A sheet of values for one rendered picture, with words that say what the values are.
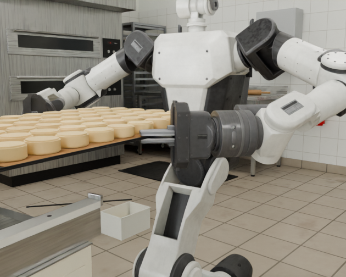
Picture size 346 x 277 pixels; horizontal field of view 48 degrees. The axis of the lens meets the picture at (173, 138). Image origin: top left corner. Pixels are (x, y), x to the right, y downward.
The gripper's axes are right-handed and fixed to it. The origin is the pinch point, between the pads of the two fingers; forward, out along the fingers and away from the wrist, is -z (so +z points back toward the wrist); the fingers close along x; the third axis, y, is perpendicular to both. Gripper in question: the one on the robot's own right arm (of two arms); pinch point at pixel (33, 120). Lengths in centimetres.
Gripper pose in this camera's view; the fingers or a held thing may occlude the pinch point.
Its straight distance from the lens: 103.1
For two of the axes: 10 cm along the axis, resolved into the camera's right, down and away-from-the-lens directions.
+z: -2.1, -1.6, 9.6
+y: 9.8, -0.3, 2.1
